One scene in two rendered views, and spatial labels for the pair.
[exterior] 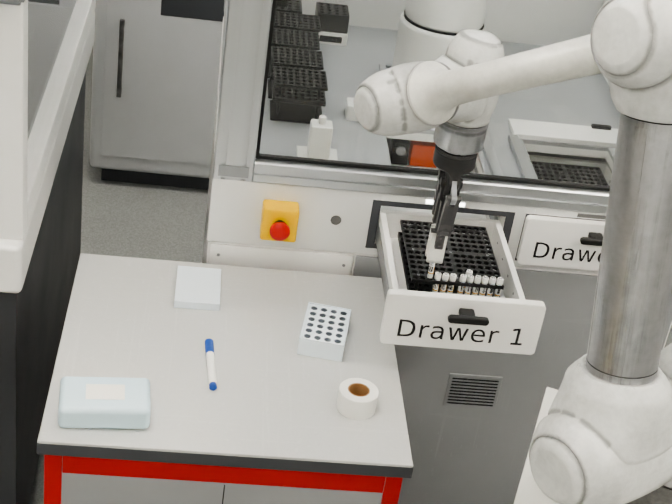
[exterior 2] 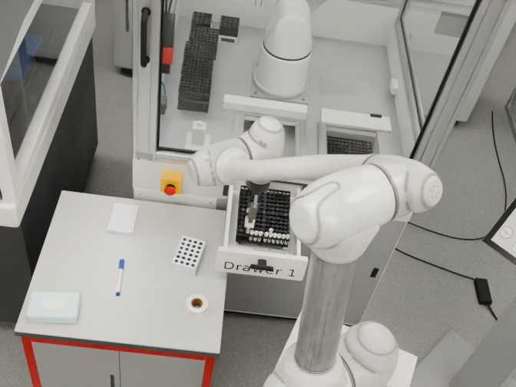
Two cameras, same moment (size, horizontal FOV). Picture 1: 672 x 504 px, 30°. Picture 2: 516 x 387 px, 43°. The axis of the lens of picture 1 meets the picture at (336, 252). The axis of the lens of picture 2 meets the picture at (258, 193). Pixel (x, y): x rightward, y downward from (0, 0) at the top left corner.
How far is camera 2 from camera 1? 0.79 m
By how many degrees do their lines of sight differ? 16
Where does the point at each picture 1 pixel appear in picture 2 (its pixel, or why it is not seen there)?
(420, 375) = not seen: hidden behind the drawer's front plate
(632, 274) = (315, 327)
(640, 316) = (319, 345)
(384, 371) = (218, 282)
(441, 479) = (270, 297)
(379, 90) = (199, 166)
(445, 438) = (272, 281)
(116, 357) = (68, 269)
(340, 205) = not seen: hidden behind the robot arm
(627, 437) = not seen: outside the picture
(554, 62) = (296, 171)
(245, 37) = (143, 90)
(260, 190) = (160, 165)
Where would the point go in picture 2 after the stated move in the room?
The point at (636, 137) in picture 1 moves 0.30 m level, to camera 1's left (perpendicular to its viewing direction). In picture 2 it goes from (317, 264) to (179, 233)
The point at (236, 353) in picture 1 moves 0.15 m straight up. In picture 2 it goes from (136, 268) to (136, 239)
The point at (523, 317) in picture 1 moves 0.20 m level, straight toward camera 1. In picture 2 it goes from (295, 265) to (274, 313)
